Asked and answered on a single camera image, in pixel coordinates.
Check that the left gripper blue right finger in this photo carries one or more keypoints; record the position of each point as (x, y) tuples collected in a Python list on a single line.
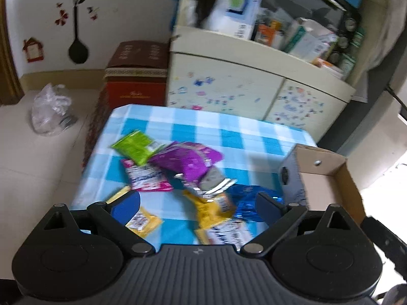
[(268, 209)]

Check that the white blue Amerie packet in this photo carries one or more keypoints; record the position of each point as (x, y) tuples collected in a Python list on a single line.
[(229, 232)]

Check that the cream cabinet with stickers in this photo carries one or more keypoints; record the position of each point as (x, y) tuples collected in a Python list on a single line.
[(255, 78)]

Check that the yellow snack packet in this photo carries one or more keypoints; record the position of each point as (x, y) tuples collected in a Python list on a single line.
[(144, 223)]

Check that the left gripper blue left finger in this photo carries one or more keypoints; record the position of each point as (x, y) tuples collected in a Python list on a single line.
[(124, 206)]

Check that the black vase wall decal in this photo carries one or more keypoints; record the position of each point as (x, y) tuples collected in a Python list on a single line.
[(78, 52)]

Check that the pink white snack packet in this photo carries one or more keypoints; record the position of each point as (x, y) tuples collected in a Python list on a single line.
[(145, 178)]

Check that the wooden door frame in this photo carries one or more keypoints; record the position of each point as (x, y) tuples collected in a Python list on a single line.
[(11, 89)]

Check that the white open paper box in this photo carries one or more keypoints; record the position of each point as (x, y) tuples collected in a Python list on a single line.
[(307, 40)]

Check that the green snack packet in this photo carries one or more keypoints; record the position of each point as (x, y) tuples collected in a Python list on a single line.
[(138, 147)]

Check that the silver foil snack bag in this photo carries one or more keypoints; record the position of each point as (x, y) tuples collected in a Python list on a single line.
[(212, 183)]

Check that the clear plastic bag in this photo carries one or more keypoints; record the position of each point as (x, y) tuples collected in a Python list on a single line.
[(51, 111)]

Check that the red house wall sticker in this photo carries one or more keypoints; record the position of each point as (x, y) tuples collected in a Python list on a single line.
[(33, 50)]

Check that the yellow snack bag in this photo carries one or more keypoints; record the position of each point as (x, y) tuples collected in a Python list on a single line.
[(212, 211)]

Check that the purple snack bag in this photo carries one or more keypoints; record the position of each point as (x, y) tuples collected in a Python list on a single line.
[(192, 160)]

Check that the cardboard box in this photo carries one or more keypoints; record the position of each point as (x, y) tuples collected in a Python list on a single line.
[(316, 178)]

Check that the blue foil snack bag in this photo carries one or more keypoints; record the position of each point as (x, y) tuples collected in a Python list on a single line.
[(243, 198)]

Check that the white blue carton box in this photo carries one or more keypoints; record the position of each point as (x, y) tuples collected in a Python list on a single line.
[(235, 18)]

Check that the blue checkered tablecloth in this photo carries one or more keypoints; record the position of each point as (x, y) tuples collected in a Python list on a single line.
[(252, 151)]

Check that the red brown gift box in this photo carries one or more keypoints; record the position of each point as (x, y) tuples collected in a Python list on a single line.
[(137, 74)]

